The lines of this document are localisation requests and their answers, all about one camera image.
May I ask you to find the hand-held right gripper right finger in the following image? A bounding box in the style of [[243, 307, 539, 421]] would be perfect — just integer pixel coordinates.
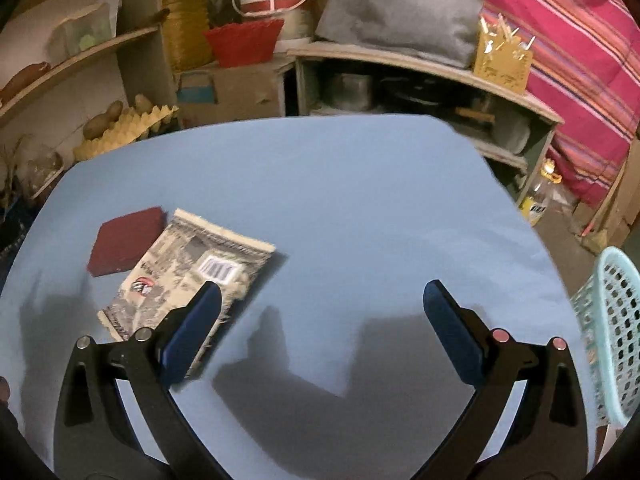
[[415, 280, 598, 480]]

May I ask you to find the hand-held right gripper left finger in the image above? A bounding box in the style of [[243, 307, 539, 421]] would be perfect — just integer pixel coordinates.
[[52, 280, 226, 480]]

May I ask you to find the grey printed snack packet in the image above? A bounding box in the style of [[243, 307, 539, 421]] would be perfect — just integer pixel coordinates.
[[97, 208, 277, 378]]

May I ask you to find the light blue plastic basket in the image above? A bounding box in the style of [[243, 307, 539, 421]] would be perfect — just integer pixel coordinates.
[[570, 246, 640, 428]]

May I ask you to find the dark red card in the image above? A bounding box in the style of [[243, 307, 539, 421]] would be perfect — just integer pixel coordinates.
[[87, 206, 167, 277]]

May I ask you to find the small oil bottle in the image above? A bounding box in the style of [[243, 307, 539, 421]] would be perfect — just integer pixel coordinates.
[[517, 157, 561, 226]]

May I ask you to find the yellow egg tray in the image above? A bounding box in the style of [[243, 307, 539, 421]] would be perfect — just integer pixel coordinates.
[[72, 104, 180, 161]]

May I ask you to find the large potato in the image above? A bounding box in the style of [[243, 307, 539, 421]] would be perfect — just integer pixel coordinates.
[[82, 100, 124, 140]]

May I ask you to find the black pan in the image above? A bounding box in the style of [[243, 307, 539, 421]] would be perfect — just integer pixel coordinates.
[[377, 77, 451, 111]]

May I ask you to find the cardboard box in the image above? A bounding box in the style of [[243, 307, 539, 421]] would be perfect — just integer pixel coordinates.
[[175, 57, 296, 128]]

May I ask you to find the steel pot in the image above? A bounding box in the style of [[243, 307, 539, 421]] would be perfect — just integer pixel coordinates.
[[322, 72, 373, 111]]

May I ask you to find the yellow utensil holder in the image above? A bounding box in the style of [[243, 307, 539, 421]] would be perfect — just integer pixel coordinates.
[[472, 15, 536, 95]]

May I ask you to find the wooden shelf unit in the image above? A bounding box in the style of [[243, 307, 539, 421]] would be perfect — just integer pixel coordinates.
[[0, 0, 178, 126]]

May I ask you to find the wooden cabinet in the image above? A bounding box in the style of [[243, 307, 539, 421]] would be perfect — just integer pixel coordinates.
[[277, 42, 566, 196]]

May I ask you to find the red plastic basket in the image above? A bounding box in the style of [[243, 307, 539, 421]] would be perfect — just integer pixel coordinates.
[[202, 19, 285, 67]]

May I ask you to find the pink striped cloth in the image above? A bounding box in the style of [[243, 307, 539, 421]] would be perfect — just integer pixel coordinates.
[[320, 0, 640, 206]]

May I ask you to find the sweet potato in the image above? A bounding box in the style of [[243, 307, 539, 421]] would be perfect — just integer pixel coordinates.
[[0, 61, 53, 103]]

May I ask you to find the large oil bottle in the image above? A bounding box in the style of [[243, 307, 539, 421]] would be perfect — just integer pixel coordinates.
[[160, 0, 216, 73]]

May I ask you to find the clear plastic container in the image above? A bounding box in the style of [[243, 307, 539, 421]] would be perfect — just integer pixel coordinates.
[[47, 5, 113, 58]]

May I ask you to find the grey cloth cover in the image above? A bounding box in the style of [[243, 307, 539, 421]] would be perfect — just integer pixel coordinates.
[[315, 0, 486, 68]]

